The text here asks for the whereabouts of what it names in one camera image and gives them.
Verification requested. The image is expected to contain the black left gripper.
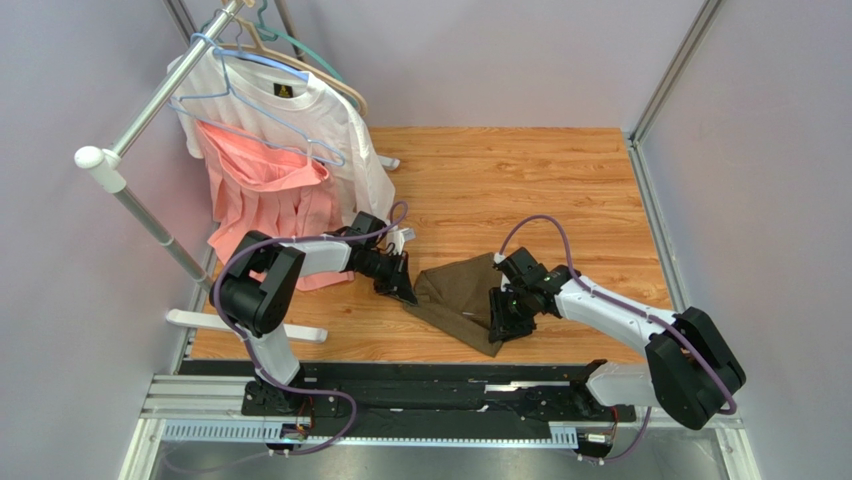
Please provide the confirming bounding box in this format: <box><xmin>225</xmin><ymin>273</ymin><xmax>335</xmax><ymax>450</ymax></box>
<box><xmin>359</xmin><ymin>248</ymin><xmax>416</xmax><ymax>306</ymax></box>

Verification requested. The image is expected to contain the olive brown cloth napkin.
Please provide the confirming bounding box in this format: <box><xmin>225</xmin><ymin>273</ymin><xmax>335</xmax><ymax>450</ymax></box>
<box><xmin>403</xmin><ymin>253</ymin><xmax>502</xmax><ymax>357</ymax></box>

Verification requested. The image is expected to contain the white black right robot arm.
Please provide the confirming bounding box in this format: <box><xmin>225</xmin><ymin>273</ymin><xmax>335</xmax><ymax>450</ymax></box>
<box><xmin>490</xmin><ymin>248</ymin><xmax>747</xmax><ymax>430</ymax></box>

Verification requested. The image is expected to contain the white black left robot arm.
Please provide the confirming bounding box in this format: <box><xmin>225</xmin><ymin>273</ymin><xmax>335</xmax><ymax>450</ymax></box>
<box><xmin>209</xmin><ymin>212</ymin><xmax>418</xmax><ymax>413</ymax></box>

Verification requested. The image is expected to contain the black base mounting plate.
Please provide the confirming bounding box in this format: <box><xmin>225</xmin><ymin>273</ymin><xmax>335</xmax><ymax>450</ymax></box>
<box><xmin>178</xmin><ymin>360</ymin><xmax>638</xmax><ymax>441</ymax></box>

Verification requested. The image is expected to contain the pink pleated skirt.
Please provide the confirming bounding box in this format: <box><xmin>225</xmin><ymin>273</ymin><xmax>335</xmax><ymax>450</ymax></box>
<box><xmin>195</xmin><ymin>122</ymin><xmax>357</xmax><ymax>263</ymax></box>

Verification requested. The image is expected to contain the white t-shirt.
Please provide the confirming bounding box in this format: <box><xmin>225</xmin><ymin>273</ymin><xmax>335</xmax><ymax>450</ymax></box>
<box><xmin>174</xmin><ymin>51</ymin><xmax>395</xmax><ymax>226</ymax></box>

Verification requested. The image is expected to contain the wooden clothes hanger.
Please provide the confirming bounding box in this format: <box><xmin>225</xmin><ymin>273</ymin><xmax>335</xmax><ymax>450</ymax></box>
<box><xmin>217</xmin><ymin>17</ymin><xmax>368</xmax><ymax>117</ymax></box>

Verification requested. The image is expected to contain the teal clothes hanger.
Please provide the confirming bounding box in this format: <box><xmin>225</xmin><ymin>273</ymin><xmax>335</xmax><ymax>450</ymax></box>
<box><xmin>235</xmin><ymin>0</ymin><xmax>368</xmax><ymax>117</ymax></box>

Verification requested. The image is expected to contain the white clothes rack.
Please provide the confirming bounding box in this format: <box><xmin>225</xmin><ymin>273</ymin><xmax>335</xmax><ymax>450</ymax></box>
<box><xmin>73</xmin><ymin>0</ymin><xmax>402</xmax><ymax>343</ymax></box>

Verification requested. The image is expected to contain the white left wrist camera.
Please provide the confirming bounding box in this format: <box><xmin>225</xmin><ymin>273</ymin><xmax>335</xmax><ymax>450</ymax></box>
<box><xmin>385</xmin><ymin>227</ymin><xmax>417</xmax><ymax>255</ymax></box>

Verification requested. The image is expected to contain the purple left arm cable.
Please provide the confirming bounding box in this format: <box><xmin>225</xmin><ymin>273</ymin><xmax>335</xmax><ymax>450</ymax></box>
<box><xmin>211</xmin><ymin>200</ymin><xmax>410</xmax><ymax>458</ymax></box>

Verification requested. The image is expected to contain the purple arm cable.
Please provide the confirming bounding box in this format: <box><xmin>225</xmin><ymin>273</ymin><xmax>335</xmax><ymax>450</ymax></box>
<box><xmin>495</xmin><ymin>214</ymin><xmax>739</xmax><ymax>465</ymax></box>
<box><xmin>211</xmin><ymin>200</ymin><xmax>410</xmax><ymax>458</ymax></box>

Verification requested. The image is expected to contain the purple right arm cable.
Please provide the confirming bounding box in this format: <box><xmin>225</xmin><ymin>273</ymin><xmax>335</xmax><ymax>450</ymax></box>
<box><xmin>495</xmin><ymin>214</ymin><xmax>739</xmax><ymax>465</ymax></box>

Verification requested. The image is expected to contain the aluminium frame rail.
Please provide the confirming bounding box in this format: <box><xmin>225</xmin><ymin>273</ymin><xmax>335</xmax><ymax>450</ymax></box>
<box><xmin>116</xmin><ymin>0</ymin><xmax>763</xmax><ymax>480</ymax></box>

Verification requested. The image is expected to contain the blue wire hanger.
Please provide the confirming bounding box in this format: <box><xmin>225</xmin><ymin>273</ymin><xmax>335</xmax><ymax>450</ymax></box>
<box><xmin>168</xmin><ymin>32</ymin><xmax>346</xmax><ymax>167</ymax></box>

